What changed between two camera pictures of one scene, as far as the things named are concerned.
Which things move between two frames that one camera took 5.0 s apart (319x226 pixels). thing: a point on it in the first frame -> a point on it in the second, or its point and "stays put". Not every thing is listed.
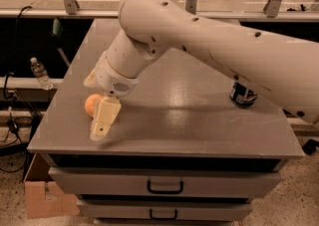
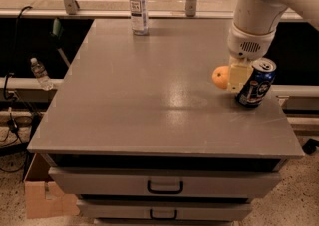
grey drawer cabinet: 181,152 stays put
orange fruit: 90,104 -> 220,77
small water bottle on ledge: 41,74 stays put
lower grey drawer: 163,210 stays put
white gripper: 111,80 -> 246,45
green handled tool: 57,31 stays put
